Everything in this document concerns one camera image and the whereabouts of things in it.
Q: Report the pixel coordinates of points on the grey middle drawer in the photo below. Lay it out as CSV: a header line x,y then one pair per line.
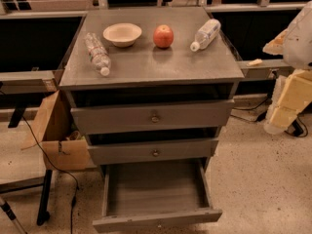
x,y
152,151

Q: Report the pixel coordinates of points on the white paper bowl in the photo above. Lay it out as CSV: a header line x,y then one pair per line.
x,y
122,35

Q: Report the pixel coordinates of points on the clear bottle left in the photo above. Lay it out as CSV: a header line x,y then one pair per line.
x,y
97,54

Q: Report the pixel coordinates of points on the grey tripod leg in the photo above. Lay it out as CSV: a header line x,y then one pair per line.
x,y
12,217

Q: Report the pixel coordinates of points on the grey top drawer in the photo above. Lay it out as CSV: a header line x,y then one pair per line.
x,y
152,116

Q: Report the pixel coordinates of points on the black table leg left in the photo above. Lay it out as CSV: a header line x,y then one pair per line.
x,y
43,214

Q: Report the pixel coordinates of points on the clear bottle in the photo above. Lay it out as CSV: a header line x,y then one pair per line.
x,y
205,35
97,54

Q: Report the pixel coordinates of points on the grey open bottom drawer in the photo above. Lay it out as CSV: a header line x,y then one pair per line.
x,y
155,194

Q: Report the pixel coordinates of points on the red apple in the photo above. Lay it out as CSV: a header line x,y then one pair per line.
x,y
163,36

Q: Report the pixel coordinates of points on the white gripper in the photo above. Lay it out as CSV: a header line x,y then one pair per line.
x,y
299,41

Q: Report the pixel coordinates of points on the clear bottle right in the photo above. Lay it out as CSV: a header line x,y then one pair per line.
x,y
205,35

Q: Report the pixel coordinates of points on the small yellow foam piece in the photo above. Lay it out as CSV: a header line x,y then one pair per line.
x,y
254,62

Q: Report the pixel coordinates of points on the brown cardboard box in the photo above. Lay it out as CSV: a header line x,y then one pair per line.
x,y
52,127

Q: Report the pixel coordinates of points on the grey three-drawer cabinet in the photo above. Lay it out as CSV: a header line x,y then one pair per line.
x,y
144,73

